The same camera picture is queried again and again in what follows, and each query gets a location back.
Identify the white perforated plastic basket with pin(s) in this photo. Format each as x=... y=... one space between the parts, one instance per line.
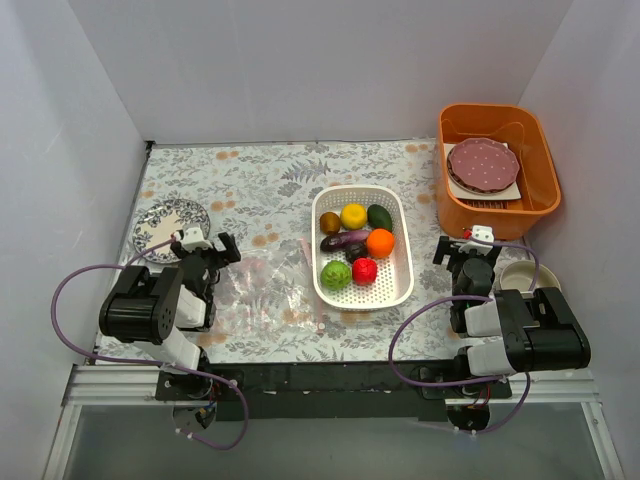
x=395 y=277

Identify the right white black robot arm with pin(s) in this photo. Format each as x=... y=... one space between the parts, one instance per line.
x=532 y=331

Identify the purple eggplant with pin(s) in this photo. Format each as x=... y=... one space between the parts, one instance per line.
x=341 y=240

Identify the red apple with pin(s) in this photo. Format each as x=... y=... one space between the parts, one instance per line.
x=364 y=271

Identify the yellow fruit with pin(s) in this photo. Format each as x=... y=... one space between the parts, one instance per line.
x=353 y=216

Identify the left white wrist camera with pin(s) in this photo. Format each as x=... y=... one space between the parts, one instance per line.
x=191 y=238

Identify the white square plate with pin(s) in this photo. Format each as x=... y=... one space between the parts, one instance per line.
x=511 y=193

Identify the brown kiwi fruit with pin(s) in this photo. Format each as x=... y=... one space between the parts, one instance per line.
x=330 y=223

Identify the beige ceramic bowl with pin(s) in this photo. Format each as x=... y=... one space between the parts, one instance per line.
x=525 y=276

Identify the green avocado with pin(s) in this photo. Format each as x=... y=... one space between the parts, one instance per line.
x=379 y=218

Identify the orange plastic tub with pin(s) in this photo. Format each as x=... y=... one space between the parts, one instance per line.
x=537 y=181

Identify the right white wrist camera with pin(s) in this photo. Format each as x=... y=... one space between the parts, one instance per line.
x=480 y=234

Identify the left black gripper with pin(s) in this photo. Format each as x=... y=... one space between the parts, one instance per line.
x=211 y=251

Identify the orange fruit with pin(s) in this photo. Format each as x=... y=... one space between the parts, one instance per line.
x=380 y=243

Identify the clear zip top bag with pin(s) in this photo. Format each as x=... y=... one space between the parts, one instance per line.
x=269 y=292

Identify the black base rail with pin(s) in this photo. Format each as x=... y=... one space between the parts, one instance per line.
x=322 y=390

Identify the aluminium frame rail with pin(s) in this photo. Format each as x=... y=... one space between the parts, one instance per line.
x=135 y=385

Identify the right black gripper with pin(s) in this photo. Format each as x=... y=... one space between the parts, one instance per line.
x=451 y=253

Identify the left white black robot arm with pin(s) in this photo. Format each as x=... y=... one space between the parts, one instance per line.
x=154 y=311

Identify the dark purple fruit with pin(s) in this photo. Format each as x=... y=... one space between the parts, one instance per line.
x=356 y=251

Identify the green custard apple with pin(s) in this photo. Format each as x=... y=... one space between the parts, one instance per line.
x=335 y=275

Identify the blue floral plate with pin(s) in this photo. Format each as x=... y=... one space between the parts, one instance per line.
x=166 y=217

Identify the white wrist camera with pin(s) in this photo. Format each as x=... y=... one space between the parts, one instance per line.
x=480 y=234
x=191 y=238

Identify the floral tablecloth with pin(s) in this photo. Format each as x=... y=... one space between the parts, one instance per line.
x=263 y=195

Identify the pink polka dot plate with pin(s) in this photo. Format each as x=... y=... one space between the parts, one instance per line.
x=482 y=165

